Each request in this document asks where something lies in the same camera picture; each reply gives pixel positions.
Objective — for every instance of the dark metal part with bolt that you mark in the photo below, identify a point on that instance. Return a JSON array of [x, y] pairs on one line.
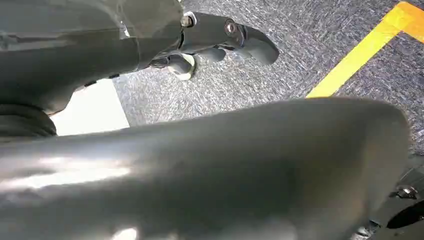
[[402, 205]]

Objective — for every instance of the ribbed grey left arm sleeve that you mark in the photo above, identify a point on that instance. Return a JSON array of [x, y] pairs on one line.
[[20, 123]]

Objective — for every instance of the yellow tape strip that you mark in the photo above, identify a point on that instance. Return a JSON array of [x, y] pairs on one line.
[[357, 56]]

